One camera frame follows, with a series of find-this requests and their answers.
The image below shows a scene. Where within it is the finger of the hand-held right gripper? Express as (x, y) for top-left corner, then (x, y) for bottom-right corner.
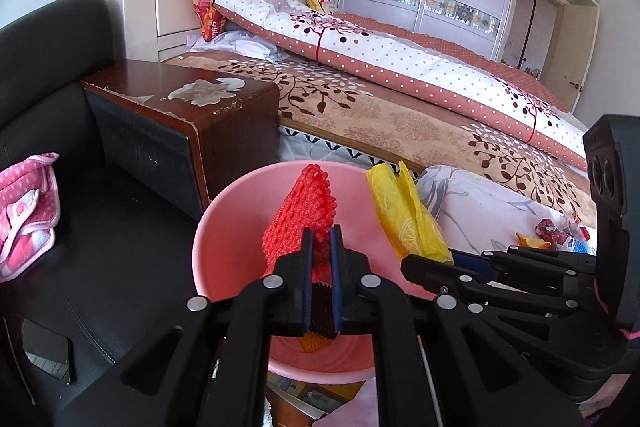
(400, 253), (608, 358)
(450, 244), (599, 293)

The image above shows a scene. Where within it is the beige floral blanket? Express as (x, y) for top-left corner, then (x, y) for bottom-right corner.
(165, 52), (598, 228)

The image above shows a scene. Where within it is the dark wooden nightstand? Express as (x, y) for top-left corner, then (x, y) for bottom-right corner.
(81, 59), (281, 223)

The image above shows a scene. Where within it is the white floral cloth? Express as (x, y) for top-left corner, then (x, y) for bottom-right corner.
(415, 164), (598, 258)

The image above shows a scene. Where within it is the white quilted mattress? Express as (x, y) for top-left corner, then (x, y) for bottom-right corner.
(277, 127), (421, 172)

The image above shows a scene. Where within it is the black leather sofa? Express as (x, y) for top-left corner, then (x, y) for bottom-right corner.
(0, 0), (281, 427)

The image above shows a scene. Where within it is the pink polka dot cloth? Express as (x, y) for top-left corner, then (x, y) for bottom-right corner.
(0, 152), (62, 283)

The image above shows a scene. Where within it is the pink plastic basin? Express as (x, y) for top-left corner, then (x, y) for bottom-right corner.
(192, 161), (436, 380)

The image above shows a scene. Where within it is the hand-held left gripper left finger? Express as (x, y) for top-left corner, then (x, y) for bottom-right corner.
(55, 227), (321, 427)

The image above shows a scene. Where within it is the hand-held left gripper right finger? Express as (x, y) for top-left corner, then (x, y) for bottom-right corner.
(327, 224), (586, 427)

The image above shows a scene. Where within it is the cream door with handle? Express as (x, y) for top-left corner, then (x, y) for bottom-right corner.
(545, 4), (601, 118)

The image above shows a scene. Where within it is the orange peel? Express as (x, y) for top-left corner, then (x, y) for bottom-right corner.
(516, 232), (551, 249)

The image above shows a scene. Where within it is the red foam fruit net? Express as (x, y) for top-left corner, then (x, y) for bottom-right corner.
(261, 163), (338, 353)

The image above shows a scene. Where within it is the yellow plastic bag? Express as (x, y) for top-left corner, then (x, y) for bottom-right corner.
(366, 162), (453, 265)

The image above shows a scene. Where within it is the white pillow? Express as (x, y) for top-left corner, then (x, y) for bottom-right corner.
(187, 29), (286, 62)

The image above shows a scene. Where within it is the white polka dot quilt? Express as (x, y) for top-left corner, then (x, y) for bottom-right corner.
(214, 0), (588, 172)

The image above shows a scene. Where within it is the crumpled red wrapper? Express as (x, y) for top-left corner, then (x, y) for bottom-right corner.
(535, 218), (566, 243)

